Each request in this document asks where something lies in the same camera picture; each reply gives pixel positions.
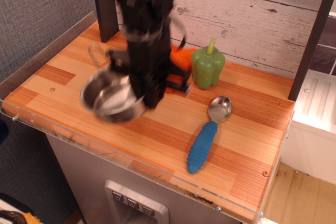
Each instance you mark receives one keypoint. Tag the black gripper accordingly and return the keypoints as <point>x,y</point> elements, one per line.
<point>150,67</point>

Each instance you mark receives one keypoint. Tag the steel pan with handle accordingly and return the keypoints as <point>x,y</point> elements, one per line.
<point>108,93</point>

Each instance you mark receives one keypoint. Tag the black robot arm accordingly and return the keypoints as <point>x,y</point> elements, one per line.
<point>146,26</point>

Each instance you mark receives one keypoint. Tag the orange cloth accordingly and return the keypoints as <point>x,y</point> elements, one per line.
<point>182,59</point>

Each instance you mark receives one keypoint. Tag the green toy bell pepper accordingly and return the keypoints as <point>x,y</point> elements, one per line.
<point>207,64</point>

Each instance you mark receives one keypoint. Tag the silver dispenser panel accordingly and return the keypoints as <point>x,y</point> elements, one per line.
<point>130,206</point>

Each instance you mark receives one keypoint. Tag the yellow object bottom left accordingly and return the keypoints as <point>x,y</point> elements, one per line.
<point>31,219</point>

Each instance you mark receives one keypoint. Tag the blue handled metal spoon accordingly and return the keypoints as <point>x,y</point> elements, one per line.
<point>219,110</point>

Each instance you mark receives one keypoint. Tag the dark left post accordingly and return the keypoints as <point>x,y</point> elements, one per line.
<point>107,18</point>

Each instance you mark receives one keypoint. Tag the dark post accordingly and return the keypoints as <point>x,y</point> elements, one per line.
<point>313,40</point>
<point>107,18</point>

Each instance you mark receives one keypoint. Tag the dark right post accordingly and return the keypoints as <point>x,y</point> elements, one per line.
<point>313,40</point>

